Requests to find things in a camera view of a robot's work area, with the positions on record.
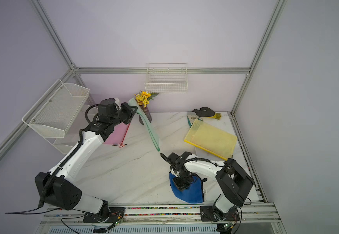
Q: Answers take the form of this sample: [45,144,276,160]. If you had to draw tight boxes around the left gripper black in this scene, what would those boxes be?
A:
[111,103,138,127]

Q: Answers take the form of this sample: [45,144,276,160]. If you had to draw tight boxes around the blue microfiber cleaning cloth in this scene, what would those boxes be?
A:
[168,172,204,204]

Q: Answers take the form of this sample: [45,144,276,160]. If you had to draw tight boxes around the green zipper mesh document bag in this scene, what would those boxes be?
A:
[128,98,160,152]

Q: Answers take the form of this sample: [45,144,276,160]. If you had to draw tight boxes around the yellow mesh document bag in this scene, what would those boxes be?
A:
[184,120,237,160]

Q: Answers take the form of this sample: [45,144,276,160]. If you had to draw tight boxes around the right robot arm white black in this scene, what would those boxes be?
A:
[160,152,254,215]

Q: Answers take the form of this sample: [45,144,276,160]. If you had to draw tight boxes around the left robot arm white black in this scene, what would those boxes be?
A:
[35,98,138,219]

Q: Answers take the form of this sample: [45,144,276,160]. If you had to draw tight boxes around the pink mesh document bag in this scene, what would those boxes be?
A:
[103,123,130,147]

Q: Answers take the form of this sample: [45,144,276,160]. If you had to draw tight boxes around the dark purple glass vase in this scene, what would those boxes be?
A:
[139,105,152,125]

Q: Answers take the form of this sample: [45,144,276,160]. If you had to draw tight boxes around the yellow artificial flowers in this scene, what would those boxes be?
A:
[135,91,158,107]

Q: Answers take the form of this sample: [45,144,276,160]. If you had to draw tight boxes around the white two-tier mesh shelf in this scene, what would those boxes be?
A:
[22,80,90,155]

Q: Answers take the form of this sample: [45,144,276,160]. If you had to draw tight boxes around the green white work glove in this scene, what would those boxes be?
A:
[187,111,203,127]

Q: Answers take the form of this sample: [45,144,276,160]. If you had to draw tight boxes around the black yellow work glove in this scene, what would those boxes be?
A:
[193,107,222,120]

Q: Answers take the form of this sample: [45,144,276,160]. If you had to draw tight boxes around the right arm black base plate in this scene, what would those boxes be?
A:
[200,205,240,222]

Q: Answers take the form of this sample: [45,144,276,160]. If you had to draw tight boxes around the white wire wall basket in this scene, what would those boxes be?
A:
[145,63,188,94]

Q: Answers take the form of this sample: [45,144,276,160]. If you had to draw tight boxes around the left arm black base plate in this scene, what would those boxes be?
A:
[83,207,125,223]

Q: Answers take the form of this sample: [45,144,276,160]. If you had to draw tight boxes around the aluminium frame rail base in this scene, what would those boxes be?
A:
[35,202,286,234]

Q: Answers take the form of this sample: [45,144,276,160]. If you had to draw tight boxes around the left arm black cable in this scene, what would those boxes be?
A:
[5,128,85,215]

